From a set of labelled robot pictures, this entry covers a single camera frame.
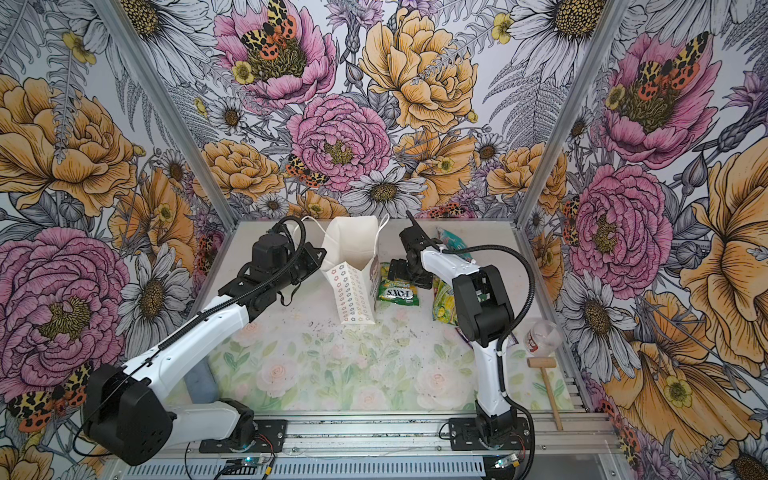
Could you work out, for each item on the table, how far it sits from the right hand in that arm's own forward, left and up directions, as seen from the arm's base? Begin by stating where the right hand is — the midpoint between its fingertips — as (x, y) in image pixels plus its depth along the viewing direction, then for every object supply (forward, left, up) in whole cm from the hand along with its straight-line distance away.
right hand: (405, 286), depth 99 cm
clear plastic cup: (-17, -41, -4) cm, 44 cm away
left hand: (-4, +21, +21) cm, 30 cm away
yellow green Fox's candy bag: (-7, -12, +1) cm, 14 cm away
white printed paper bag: (-8, +14, +23) cm, 28 cm away
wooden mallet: (-25, -39, -4) cm, 46 cm away
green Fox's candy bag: (-1, +5, -1) cm, 5 cm away
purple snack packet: (-30, -10, +27) cm, 42 cm away
